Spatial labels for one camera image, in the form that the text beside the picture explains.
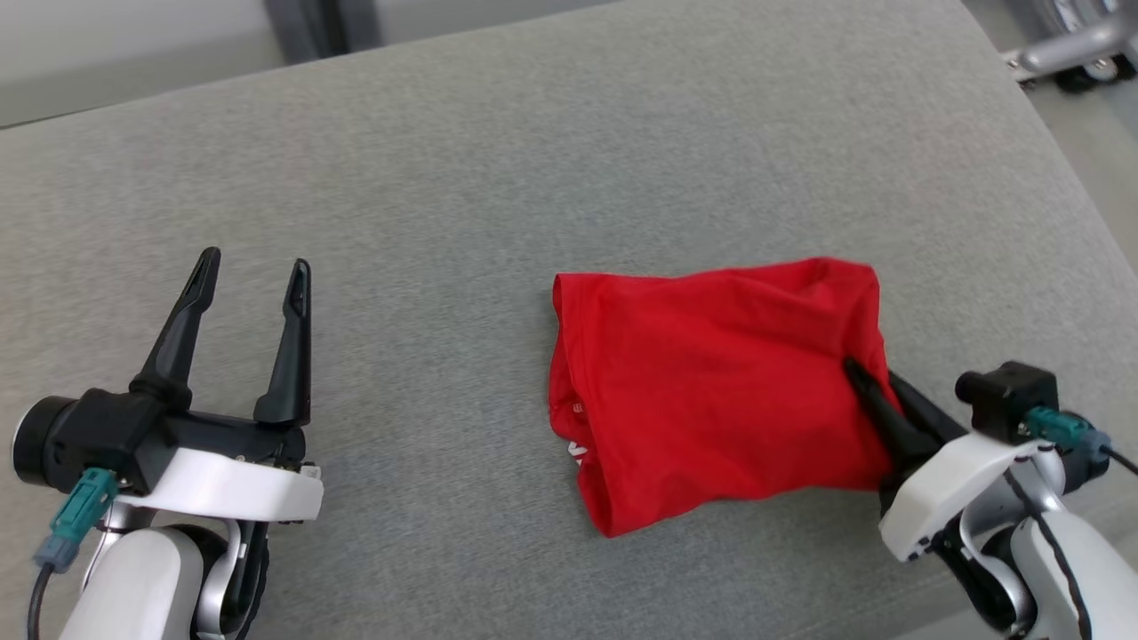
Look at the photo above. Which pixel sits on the grey metal post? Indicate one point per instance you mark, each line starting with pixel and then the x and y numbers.
pixel 311 27

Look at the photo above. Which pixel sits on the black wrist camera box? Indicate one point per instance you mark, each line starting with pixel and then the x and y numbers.
pixel 1005 396
pixel 98 436

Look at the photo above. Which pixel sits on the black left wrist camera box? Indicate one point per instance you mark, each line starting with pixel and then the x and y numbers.
pixel 98 436

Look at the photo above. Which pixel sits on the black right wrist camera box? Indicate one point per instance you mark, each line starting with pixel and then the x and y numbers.
pixel 1005 396

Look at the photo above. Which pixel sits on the white and grey left robot arm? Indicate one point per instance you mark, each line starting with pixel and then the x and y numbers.
pixel 133 587

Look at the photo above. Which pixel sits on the white and grey right robot arm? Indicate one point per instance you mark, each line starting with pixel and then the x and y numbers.
pixel 1067 569

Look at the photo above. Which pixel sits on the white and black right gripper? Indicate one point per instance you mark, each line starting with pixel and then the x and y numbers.
pixel 942 489

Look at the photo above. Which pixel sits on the red and white shirt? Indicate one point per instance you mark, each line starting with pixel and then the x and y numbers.
pixel 711 382

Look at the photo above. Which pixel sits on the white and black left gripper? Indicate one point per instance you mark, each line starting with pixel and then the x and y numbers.
pixel 231 484

